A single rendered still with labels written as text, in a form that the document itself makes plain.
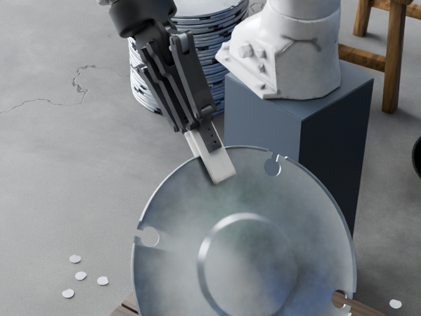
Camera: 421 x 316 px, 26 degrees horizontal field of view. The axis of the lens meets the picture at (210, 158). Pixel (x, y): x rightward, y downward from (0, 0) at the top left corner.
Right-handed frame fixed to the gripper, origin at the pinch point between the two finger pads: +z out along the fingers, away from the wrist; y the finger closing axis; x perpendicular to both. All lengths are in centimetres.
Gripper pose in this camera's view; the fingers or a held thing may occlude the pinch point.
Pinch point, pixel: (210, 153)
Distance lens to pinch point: 106.2
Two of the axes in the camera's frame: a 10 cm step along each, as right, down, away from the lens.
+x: 8.1, -3.9, 4.4
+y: 4.0, -1.8, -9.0
